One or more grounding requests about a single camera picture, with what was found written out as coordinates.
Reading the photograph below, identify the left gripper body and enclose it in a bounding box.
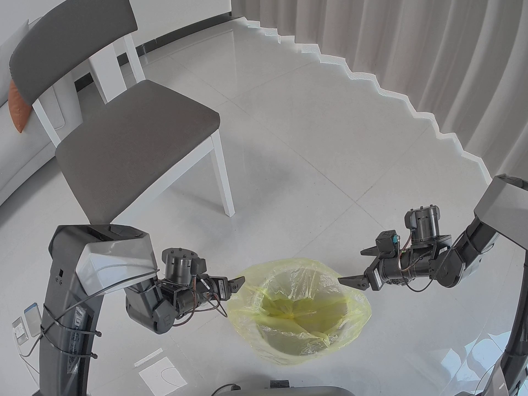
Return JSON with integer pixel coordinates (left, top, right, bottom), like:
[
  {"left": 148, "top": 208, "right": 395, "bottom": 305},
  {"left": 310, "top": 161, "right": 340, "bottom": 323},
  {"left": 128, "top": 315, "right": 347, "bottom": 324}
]
[{"left": 196, "top": 276, "right": 232, "bottom": 301}]

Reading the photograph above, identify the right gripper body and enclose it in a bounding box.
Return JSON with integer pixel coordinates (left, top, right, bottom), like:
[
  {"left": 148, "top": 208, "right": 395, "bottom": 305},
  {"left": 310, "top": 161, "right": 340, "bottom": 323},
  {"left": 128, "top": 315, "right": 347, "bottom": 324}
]
[{"left": 364, "top": 252, "right": 413, "bottom": 292}]

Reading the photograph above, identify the yellow plastic bag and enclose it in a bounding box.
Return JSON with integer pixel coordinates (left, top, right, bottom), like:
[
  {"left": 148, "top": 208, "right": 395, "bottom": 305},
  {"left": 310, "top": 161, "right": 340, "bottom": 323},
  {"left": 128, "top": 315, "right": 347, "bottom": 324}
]
[{"left": 228, "top": 257, "right": 372, "bottom": 368}]

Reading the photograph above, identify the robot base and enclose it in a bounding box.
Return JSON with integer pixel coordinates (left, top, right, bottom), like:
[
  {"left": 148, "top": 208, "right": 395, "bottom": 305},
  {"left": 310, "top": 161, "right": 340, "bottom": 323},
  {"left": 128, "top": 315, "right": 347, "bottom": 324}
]
[{"left": 210, "top": 380, "right": 359, "bottom": 396}]

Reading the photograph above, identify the white trash bin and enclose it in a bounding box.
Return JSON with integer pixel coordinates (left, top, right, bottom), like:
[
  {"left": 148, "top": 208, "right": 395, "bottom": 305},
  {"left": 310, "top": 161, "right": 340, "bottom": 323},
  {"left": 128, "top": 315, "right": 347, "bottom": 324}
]
[{"left": 247, "top": 267, "right": 347, "bottom": 360}]

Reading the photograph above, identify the grey and white chair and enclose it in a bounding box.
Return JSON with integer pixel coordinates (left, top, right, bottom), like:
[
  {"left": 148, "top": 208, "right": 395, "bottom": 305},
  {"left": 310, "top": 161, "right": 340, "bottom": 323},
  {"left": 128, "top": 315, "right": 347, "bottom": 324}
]
[{"left": 9, "top": 0, "right": 236, "bottom": 226}]

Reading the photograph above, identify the pale grey curtain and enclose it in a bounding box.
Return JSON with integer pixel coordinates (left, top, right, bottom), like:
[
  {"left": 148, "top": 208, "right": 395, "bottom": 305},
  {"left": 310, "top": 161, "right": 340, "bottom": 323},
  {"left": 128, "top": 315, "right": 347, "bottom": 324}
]
[{"left": 229, "top": 0, "right": 528, "bottom": 189}]

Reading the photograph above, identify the pale grey sofa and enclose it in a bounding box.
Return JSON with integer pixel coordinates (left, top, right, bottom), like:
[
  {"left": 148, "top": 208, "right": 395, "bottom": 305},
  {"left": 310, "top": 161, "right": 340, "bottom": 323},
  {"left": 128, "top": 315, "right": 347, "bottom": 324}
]
[{"left": 0, "top": 17, "right": 89, "bottom": 207}]

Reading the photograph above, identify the white cushion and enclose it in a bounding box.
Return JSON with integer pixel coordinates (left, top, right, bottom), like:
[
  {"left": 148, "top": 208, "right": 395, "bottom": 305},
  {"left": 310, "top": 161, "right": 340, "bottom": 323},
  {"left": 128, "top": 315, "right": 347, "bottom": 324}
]
[{"left": 33, "top": 82, "right": 83, "bottom": 133}]

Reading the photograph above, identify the orange cushion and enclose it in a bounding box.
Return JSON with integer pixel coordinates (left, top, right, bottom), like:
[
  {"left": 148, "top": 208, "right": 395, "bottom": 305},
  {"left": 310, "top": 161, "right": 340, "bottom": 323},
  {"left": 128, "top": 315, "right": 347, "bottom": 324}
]
[{"left": 9, "top": 80, "right": 31, "bottom": 133}]

